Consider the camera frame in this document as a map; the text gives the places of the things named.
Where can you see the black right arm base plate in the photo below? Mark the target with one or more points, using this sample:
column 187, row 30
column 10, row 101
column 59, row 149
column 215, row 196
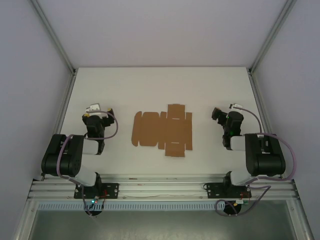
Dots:
column 212, row 190

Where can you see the aluminium mounting rail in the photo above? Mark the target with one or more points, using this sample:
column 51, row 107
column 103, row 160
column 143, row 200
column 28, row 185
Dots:
column 162, row 187

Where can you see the small circuit board with LEDs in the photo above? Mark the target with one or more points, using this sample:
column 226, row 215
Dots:
column 94, row 200

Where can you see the aluminium table side rail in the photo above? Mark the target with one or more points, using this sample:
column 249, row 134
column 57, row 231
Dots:
column 260, row 120
column 56, row 125

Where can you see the grey metal sheet panel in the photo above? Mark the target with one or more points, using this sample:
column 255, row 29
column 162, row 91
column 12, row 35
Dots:
column 162, row 225

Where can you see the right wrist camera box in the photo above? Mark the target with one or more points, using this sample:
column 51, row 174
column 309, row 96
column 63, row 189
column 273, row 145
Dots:
column 235, row 105

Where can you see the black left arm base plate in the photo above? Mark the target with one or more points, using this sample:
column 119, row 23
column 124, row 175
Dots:
column 110, row 190

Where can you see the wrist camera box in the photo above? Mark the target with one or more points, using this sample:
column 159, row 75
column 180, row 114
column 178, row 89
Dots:
column 235, row 105
column 93, row 108

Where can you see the white and green connector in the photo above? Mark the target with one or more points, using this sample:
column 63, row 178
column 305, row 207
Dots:
column 242, row 202

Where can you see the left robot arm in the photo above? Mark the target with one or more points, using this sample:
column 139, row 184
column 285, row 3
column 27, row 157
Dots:
column 62, row 155

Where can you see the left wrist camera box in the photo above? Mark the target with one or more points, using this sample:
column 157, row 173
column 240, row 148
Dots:
column 93, row 108

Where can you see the aluminium frame post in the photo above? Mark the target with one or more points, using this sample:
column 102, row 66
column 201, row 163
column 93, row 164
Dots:
column 272, row 35
column 53, row 36

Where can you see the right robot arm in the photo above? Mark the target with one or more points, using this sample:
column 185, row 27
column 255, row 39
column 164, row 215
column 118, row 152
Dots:
column 265, row 155

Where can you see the brown cardboard box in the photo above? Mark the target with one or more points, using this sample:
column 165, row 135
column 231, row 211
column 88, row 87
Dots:
column 162, row 131

